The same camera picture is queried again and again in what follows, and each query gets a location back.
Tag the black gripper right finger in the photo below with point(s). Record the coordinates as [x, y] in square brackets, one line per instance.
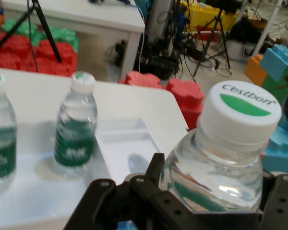
[283, 206]

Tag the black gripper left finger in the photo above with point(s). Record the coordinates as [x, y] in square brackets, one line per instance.
[139, 206]

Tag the green label water bottle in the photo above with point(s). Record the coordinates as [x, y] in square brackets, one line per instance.
[2, 148]
[220, 167]
[74, 139]

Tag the light blue foam block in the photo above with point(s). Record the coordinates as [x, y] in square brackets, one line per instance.
[282, 153]

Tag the white plastic tray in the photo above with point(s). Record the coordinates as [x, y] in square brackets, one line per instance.
[124, 143]

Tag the green foam block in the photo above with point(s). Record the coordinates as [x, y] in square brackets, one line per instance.
[62, 36]
[276, 88]

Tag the red foam block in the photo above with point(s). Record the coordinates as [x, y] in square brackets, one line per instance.
[187, 95]
[14, 57]

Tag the orange foam block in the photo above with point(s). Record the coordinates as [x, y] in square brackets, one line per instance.
[255, 70]

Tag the white perforated basket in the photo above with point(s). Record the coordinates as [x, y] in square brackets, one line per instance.
[240, 51]

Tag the white slanted pole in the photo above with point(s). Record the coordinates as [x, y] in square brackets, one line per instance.
[266, 26]

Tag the black background tripod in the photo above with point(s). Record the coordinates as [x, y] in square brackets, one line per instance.
[220, 31]

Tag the white background table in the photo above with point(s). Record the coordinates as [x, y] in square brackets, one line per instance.
[86, 16]

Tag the black camera tripod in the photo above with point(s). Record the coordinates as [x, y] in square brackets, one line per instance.
[50, 36]

